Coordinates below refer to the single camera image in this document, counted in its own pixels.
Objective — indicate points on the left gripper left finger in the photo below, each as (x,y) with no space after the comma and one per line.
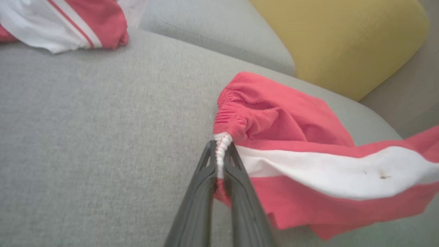
(195,206)

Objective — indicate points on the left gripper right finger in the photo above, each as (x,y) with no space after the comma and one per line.
(245,212)

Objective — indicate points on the red shorts white side stripe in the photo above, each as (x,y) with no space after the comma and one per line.
(291,116)

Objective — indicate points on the red Bulls jersey white sleeves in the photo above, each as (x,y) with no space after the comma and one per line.
(68,20)

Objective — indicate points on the large grey sofa seat cushion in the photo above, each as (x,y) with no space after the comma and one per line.
(85,137)

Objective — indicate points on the small grey sofa seat cushion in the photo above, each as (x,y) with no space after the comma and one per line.
(212,31)

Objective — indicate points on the wide yellow sofa back cushion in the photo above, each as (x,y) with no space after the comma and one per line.
(343,41)

